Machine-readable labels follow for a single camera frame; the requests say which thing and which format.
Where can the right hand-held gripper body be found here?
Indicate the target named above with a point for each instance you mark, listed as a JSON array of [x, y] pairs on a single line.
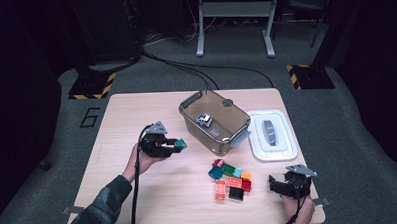
[[297, 185]]

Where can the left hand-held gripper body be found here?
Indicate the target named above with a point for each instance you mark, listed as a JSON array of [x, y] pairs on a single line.
[[152, 145]]

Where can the turquoise building block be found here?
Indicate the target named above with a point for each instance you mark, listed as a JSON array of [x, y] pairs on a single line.
[[181, 144]]

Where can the red building block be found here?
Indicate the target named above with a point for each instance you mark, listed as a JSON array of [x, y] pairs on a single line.
[[246, 185]]

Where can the yellow orange building block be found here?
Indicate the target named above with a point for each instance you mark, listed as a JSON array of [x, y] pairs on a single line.
[[245, 175]]

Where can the light blue building block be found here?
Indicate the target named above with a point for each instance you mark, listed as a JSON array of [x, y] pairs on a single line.
[[237, 173]]

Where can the white toy car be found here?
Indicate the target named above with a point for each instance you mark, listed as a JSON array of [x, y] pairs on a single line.
[[204, 120]]

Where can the black building block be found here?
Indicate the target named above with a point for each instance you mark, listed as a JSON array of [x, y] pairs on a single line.
[[236, 194]]

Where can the maroon building block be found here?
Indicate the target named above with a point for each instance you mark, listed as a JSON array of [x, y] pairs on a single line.
[[218, 163]]

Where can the green building block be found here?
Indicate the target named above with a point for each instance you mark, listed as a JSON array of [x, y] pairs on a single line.
[[228, 169]]

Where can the long salmon building block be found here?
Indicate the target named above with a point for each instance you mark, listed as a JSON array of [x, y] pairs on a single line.
[[220, 190]]

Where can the clear grey plastic storage box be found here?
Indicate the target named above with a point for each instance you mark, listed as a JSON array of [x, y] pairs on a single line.
[[226, 114]]

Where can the person's left hand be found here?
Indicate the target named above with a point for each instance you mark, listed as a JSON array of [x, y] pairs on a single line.
[[138, 164]]

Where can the person's right hand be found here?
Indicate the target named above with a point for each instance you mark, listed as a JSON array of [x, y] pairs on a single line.
[[300, 212]]

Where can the grey tape tab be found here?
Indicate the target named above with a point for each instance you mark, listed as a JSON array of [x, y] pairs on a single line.
[[73, 210], [320, 202]]

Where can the black yellow striped stand base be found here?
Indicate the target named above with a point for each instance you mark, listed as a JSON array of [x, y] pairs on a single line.
[[313, 78], [89, 86]]

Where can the small black floor object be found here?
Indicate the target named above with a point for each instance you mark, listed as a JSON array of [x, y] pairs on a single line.
[[45, 165]]

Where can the dark equipment cabinet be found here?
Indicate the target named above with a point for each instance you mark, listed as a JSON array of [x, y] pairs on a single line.
[[107, 28]]

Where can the white metal stand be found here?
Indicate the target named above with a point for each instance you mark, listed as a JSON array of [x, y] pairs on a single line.
[[236, 9]]

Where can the black stand leg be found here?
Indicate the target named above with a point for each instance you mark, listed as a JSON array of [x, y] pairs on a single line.
[[319, 24]]

